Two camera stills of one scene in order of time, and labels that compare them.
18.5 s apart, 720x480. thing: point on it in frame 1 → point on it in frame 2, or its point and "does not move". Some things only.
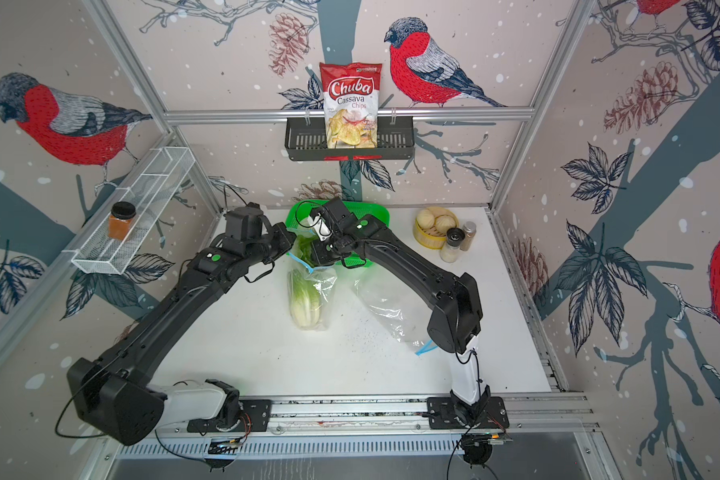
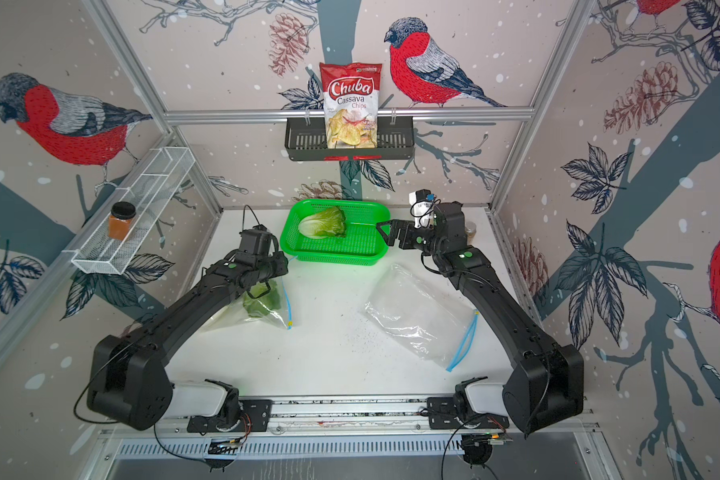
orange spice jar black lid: [119, 220] does not move
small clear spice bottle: [469, 230] does not move
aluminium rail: [456, 413] does not move
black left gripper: [281, 232] → [282, 263]
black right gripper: [320, 259] → [407, 228]
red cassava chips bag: [351, 93] does not move
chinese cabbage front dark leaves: [304, 299] → [262, 298]
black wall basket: [305, 140] does not move
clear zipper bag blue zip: [311, 285] → [266, 303]
